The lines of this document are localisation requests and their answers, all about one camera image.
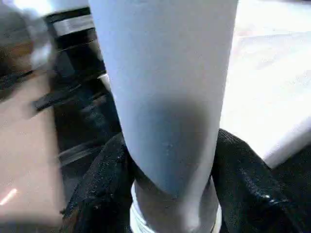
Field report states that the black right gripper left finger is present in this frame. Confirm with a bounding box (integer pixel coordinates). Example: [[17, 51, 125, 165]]
[[61, 132, 137, 233]]

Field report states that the black work mat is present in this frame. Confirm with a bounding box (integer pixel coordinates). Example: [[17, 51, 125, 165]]
[[32, 7, 311, 214]]

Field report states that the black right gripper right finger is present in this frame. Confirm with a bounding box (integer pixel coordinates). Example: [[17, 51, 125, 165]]
[[212, 129, 311, 233]]

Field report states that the white plastic table leg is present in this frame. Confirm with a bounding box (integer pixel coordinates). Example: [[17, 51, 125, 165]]
[[87, 0, 240, 233]]

